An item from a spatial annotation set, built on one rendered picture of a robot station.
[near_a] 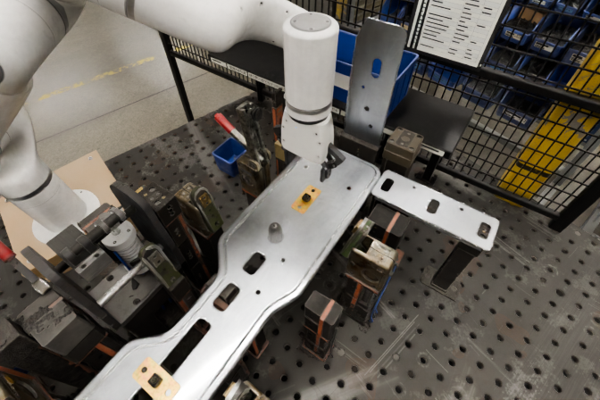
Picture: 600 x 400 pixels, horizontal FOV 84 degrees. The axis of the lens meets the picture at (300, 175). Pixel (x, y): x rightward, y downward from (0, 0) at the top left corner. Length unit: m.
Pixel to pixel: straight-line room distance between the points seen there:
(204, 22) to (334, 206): 0.50
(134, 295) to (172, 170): 0.66
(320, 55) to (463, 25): 0.60
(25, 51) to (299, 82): 0.39
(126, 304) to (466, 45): 1.04
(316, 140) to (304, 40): 0.19
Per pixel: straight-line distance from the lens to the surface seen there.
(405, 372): 1.01
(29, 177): 1.06
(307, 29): 0.52
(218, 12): 0.51
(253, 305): 0.71
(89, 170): 1.34
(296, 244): 0.76
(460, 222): 0.87
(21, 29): 0.64
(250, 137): 0.77
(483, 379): 1.08
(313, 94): 0.55
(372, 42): 0.82
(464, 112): 1.13
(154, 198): 0.74
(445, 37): 1.07
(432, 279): 1.11
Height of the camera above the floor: 1.66
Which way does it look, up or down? 49 degrees down
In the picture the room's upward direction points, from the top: straight up
